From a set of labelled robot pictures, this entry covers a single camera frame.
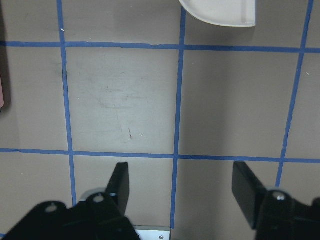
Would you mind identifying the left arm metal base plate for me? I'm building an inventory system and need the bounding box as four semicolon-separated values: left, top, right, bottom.
134;225;171;240

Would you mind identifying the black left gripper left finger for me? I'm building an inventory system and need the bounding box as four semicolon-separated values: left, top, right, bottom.
105;162;130;216

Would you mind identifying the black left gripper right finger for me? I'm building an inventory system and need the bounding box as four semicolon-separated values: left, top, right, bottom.
231;161;267;229

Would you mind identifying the bin with black bag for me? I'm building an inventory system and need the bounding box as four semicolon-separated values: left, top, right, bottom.
0;79;5;109

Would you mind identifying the cream plastic dustpan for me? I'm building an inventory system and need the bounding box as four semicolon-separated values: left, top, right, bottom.
179;0;256;28

